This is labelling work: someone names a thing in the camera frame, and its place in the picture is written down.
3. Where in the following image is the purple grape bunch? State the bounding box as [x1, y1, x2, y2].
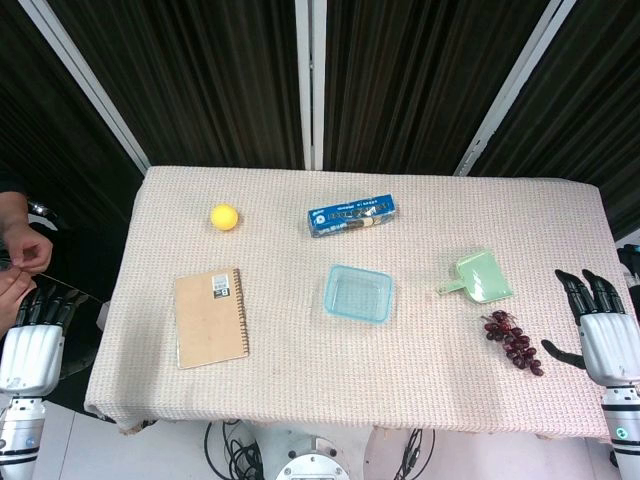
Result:
[480, 309, 545, 378]

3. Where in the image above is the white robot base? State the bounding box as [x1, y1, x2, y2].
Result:
[273, 433, 350, 480]

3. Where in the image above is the black cable bundle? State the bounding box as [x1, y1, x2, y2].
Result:
[203, 421, 265, 480]
[393, 427, 437, 480]

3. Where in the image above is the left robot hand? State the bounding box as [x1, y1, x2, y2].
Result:
[0, 287, 77, 397]

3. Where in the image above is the brown spiral notebook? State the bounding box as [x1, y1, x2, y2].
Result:
[173, 267, 250, 371]

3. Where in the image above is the clear blue plastic container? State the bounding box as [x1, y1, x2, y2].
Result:
[322, 263, 396, 324]

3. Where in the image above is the thin wire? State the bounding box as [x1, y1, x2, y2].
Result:
[35, 271, 104, 305]

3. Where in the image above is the shiny metal object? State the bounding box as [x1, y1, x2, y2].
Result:
[27, 198, 60, 230]

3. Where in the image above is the white metal frame post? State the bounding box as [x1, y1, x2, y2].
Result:
[293, 0, 327, 172]
[453, 0, 577, 177]
[18, 0, 151, 175]

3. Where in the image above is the pink woven tablecloth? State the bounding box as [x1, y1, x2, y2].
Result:
[83, 165, 617, 444]

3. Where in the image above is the yellow ball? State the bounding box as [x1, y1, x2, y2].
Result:
[209, 203, 240, 233]

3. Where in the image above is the person's hand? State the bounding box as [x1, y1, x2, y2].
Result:
[0, 220, 54, 275]
[0, 272, 39, 340]

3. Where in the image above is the black pleated curtain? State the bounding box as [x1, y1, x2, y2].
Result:
[0, 0, 640, 241]

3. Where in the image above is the blue snack package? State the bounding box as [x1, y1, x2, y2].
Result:
[306, 193, 399, 239]

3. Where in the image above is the black device with teal part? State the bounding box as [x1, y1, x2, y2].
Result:
[616, 243, 640, 292]

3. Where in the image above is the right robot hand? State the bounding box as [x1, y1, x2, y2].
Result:
[541, 268, 640, 387]

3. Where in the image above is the green plastic dustpan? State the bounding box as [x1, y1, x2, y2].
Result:
[436, 249, 515, 305]

